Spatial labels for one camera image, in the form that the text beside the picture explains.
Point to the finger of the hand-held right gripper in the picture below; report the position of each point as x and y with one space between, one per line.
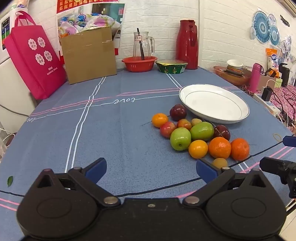
289 141
270 165

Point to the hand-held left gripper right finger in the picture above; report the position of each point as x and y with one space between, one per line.
205 170

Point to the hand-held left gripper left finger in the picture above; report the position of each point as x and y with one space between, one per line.
96 168

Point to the oval green apple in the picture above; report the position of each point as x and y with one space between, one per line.
202 131

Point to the round green apple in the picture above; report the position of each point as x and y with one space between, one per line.
180 139

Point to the dark red plum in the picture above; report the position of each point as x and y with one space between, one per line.
178 112
222 132

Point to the white plate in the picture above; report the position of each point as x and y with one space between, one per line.
214 103

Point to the orange with stem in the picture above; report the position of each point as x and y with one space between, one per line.
159 120

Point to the yellow rubber band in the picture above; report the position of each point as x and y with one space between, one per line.
274 135

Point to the yellow-orange tangerine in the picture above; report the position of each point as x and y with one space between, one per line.
198 149

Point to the blue striped tablecloth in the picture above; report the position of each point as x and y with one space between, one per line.
104 129

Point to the white power strip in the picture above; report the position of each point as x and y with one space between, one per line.
269 106

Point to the pink floral blanket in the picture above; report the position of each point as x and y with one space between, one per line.
288 95

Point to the red apple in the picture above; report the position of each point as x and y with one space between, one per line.
184 124
167 129

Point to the black charger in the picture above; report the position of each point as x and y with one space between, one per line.
267 93

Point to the small tan box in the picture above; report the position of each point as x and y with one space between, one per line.
266 80

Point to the black device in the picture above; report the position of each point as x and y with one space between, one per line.
284 74

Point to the pink bottle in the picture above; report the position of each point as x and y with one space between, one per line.
254 77

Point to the orange snack packet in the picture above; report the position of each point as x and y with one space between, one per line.
272 58

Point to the brown glass bowl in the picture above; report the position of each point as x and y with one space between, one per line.
231 78

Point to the green leaf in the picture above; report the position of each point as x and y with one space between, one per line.
10 181

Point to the medium blue paper fan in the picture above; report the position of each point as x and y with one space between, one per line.
274 34

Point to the green patterned bowl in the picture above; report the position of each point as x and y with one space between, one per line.
171 67

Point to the red plastic basket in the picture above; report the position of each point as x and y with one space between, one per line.
138 64

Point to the cardboard box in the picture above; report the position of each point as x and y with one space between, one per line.
89 55

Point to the small blue paper fan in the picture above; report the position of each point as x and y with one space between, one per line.
272 19

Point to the pink tote bag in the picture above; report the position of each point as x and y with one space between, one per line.
34 58

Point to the red thermos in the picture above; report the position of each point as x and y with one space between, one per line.
186 44

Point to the black stick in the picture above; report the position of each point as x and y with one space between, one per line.
140 44

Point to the glass pitcher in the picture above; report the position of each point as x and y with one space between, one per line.
145 45

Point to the floral cloth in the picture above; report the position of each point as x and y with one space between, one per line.
85 22

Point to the blue decorative wall plates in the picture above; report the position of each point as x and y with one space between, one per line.
261 26

